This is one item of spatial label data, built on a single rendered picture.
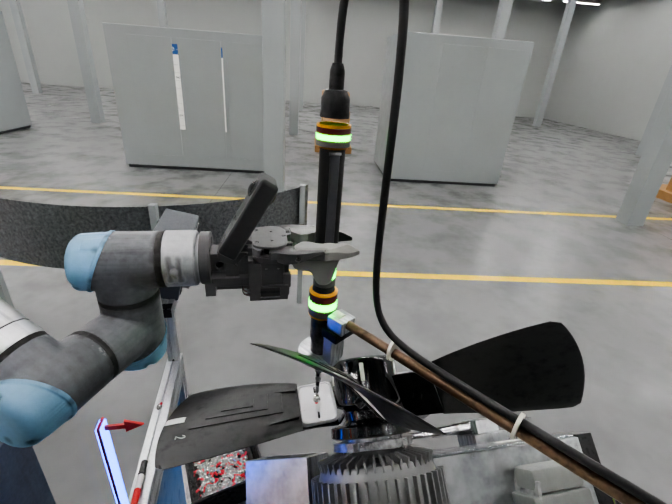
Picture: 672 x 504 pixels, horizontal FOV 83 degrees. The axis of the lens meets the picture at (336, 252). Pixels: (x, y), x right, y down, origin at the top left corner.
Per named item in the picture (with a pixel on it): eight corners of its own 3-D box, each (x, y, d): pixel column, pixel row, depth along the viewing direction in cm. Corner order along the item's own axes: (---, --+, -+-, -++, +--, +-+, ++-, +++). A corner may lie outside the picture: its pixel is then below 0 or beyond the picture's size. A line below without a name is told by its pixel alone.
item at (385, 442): (430, 441, 65) (427, 428, 66) (360, 453, 59) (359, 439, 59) (383, 441, 76) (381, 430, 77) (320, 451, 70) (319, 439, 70)
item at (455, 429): (401, 444, 71) (527, 423, 87) (408, 444, 69) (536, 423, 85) (399, 431, 72) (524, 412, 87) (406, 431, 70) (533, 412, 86)
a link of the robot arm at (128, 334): (76, 383, 51) (56, 314, 46) (137, 334, 61) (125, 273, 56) (127, 398, 49) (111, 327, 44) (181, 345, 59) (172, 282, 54)
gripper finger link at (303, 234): (342, 257, 62) (286, 264, 59) (345, 223, 59) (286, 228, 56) (349, 266, 59) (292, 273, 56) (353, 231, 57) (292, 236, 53)
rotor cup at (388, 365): (429, 426, 66) (415, 349, 71) (358, 437, 59) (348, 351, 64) (381, 428, 77) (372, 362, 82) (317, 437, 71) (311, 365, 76)
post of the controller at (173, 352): (178, 361, 121) (171, 308, 112) (168, 361, 120) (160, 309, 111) (180, 354, 123) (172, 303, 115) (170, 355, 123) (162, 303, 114)
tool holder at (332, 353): (358, 361, 63) (364, 311, 58) (328, 383, 58) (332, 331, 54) (320, 335, 68) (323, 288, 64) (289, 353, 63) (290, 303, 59)
